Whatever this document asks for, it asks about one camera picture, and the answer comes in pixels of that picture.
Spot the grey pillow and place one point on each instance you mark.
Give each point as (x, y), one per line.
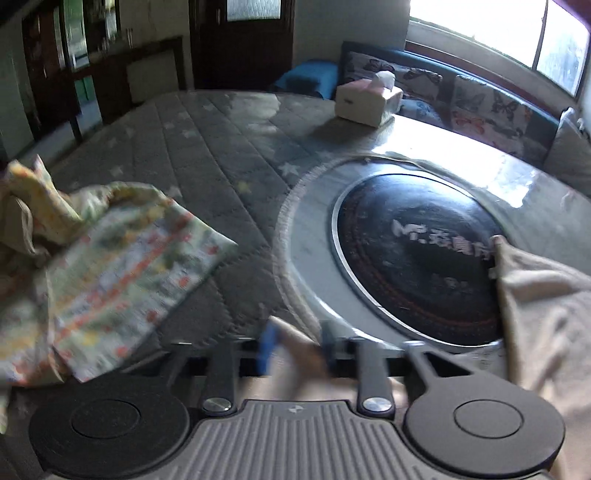
(572, 147)

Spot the dark wooden door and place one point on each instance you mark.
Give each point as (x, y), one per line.
(240, 50)

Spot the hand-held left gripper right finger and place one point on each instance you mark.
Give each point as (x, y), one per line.
(329, 347)

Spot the dark wooden sideboard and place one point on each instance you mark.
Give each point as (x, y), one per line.
(106, 87)

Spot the butterfly print cushion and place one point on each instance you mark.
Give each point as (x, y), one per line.
(415, 83)
(489, 110)

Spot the beige cloth garment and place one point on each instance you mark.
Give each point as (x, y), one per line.
(545, 323)

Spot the window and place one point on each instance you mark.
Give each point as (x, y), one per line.
(485, 32)

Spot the grey quilted table cover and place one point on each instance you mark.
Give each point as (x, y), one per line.
(207, 152)

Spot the round black induction cooktop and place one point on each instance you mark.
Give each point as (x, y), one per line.
(406, 277)

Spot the tissue box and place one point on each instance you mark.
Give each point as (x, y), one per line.
(364, 104)

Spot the dark wooden display cabinet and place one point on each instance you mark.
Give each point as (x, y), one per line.
(46, 41)

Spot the floral printed garment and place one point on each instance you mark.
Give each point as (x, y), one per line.
(129, 277)

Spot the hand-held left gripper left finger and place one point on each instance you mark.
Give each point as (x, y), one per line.
(268, 347)

